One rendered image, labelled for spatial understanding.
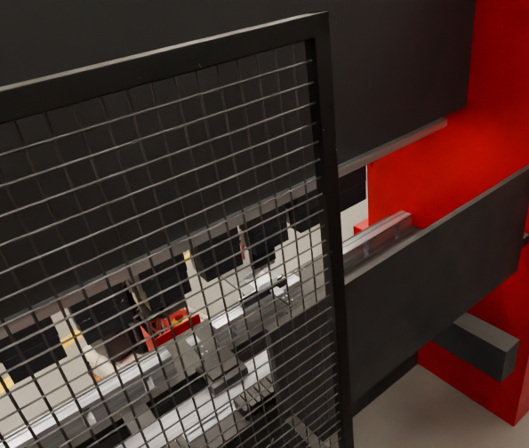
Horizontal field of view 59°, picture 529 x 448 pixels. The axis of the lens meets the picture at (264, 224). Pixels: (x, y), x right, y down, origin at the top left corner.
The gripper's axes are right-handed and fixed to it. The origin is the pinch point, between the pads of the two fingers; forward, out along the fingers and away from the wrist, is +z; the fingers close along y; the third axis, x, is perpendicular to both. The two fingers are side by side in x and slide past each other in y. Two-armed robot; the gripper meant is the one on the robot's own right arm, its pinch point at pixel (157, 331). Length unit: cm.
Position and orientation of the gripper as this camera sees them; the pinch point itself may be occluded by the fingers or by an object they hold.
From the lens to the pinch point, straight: 203.4
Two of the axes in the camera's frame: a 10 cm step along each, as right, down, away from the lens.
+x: 7.7, -4.0, 5.0
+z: 2.9, 9.1, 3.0
